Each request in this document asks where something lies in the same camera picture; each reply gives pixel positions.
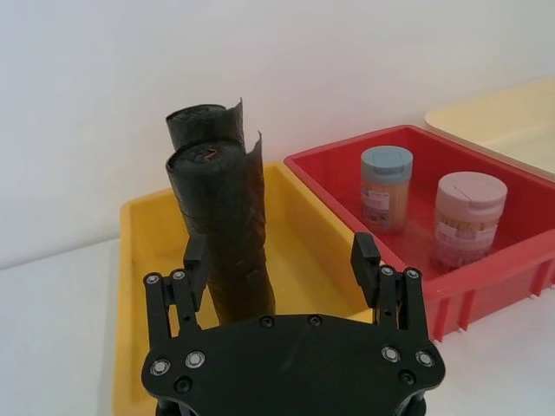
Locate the red plastic bin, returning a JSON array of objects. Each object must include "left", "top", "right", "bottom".
[{"left": 283, "top": 124, "right": 555, "bottom": 344}]

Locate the yellow plastic bin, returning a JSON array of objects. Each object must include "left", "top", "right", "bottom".
[{"left": 111, "top": 161, "right": 391, "bottom": 416}]

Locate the black garbage bag roll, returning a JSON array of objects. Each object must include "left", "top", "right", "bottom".
[
  {"left": 165, "top": 131, "right": 278, "bottom": 326},
  {"left": 165, "top": 97, "right": 245, "bottom": 152}
]

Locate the pink-lidded toothpick jar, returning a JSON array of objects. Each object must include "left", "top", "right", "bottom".
[{"left": 429, "top": 171, "right": 509, "bottom": 272}]

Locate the cream plastic bin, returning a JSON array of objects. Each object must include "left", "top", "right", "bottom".
[{"left": 424, "top": 77, "right": 555, "bottom": 175}]

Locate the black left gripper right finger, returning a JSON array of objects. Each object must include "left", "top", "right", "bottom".
[{"left": 350, "top": 231, "right": 430, "bottom": 343}]

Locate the blue-lidded toothpick jar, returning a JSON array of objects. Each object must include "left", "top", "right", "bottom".
[{"left": 360, "top": 146, "right": 415, "bottom": 235}]

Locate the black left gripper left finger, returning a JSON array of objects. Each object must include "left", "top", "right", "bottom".
[{"left": 143, "top": 233, "right": 211, "bottom": 348}]

